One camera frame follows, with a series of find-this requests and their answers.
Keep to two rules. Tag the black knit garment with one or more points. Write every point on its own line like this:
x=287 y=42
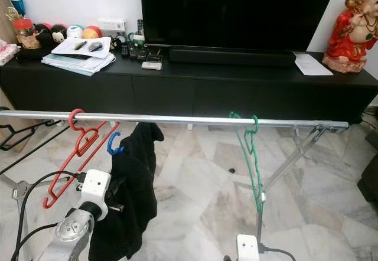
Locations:
x=136 y=178

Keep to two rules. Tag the blue plastic hanger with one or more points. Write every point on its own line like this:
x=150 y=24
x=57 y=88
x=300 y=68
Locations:
x=111 y=147

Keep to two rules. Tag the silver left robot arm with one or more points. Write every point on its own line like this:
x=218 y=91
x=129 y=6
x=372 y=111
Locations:
x=69 y=231

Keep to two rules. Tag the red plastic hanger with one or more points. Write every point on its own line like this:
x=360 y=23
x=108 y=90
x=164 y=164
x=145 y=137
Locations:
x=71 y=119

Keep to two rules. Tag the black plastic hanger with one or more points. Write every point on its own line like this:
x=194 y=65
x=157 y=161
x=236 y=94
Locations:
x=29 y=134

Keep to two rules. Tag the green plastic hanger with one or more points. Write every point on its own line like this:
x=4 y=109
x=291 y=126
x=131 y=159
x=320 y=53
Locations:
x=256 y=124

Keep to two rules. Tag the steel clothes rack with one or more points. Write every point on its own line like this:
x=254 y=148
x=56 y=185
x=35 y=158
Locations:
x=183 y=119

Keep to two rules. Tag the black television console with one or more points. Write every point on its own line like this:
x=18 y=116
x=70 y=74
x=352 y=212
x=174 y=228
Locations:
x=201 y=95

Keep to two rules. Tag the small white flat device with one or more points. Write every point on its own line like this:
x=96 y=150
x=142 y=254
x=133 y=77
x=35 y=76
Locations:
x=152 y=65

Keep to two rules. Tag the stack of white papers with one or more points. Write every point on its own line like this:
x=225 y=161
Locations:
x=77 y=59

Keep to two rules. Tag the black green gadget pile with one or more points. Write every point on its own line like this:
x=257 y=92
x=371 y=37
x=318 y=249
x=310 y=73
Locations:
x=136 y=49

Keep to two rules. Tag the black computer mouse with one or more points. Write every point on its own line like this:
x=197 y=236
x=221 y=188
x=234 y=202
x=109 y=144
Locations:
x=95 y=46

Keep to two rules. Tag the dark pen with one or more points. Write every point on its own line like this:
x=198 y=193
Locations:
x=80 y=45

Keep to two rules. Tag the black remote control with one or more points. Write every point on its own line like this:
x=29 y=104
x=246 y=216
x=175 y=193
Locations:
x=140 y=27

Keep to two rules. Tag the black Mickey Mouse plush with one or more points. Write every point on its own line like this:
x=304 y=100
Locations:
x=58 y=35

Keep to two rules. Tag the black soundbar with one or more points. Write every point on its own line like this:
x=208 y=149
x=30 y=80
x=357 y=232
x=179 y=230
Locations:
x=230 y=56

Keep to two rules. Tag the pink tissue box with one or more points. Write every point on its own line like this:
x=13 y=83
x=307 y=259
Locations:
x=7 y=53

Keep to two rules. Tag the glass jar red lid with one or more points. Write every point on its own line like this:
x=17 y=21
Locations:
x=25 y=29

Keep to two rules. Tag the light wooden cabinet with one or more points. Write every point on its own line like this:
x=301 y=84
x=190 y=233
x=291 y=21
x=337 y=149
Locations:
x=5 y=25

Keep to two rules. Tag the black flat television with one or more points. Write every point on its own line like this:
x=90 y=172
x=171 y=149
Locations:
x=236 y=13

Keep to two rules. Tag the white paper sheet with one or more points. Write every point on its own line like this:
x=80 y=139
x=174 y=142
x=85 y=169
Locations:
x=313 y=65

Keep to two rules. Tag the red laughing Buddha statue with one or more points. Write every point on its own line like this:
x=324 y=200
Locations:
x=348 y=39

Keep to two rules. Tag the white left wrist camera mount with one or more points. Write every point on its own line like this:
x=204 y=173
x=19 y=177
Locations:
x=94 y=189

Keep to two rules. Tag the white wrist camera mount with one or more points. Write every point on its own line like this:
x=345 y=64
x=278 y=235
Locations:
x=94 y=189
x=248 y=248

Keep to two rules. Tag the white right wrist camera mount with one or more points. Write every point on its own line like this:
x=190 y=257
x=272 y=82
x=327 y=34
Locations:
x=248 y=248

